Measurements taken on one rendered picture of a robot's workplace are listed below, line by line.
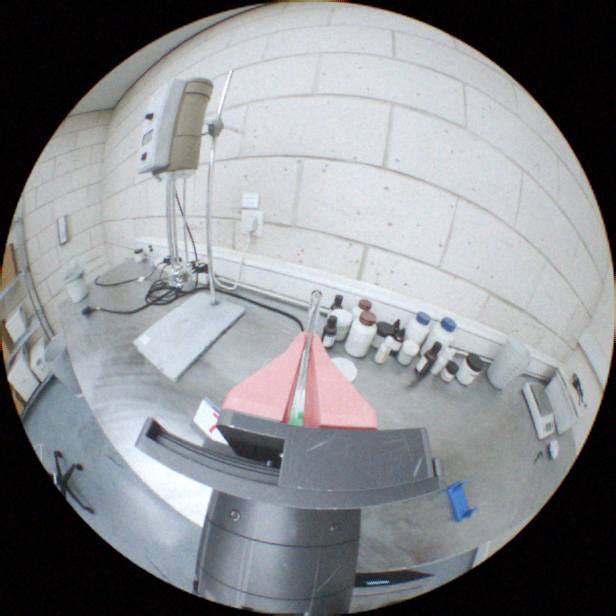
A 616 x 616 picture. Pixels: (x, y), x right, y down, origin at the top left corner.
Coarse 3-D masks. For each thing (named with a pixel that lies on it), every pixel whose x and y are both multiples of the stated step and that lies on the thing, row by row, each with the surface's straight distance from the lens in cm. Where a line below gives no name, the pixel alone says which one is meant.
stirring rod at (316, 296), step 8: (312, 296) 10; (320, 296) 10; (312, 304) 10; (320, 304) 10; (312, 312) 10; (312, 320) 11; (312, 328) 11; (304, 336) 12; (312, 336) 12; (304, 344) 12; (304, 352) 12; (304, 360) 13; (304, 368) 14; (304, 376) 14; (296, 392) 16; (296, 400) 17; (296, 408) 19; (296, 416) 20
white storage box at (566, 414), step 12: (564, 372) 121; (552, 384) 118; (564, 384) 115; (552, 396) 118; (564, 396) 114; (576, 396) 122; (564, 408) 114; (576, 408) 111; (564, 420) 114; (576, 420) 114
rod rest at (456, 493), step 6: (456, 486) 47; (462, 486) 45; (450, 492) 47; (456, 492) 48; (462, 492) 49; (450, 498) 47; (456, 498) 48; (462, 498) 49; (456, 504) 48; (462, 504) 49; (468, 504) 50; (456, 510) 48; (462, 510) 49; (468, 510) 50; (474, 510) 49; (456, 516) 49; (462, 516) 49; (468, 516) 48
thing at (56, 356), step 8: (48, 344) 193; (56, 344) 194; (64, 344) 193; (48, 352) 190; (56, 352) 195; (64, 352) 166; (48, 360) 187; (56, 360) 166; (64, 360) 167; (56, 368) 170; (64, 368) 169; (56, 376) 179
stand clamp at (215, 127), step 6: (204, 120) 52; (216, 120) 54; (210, 126) 54; (216, 126) 53; (222, 126) 55; (228, 126) 58; (204, 132) 58; (210, 132) 54; (216, 132) 54; (234, 132) 60; (240, 132) 62; (246, 132) 63
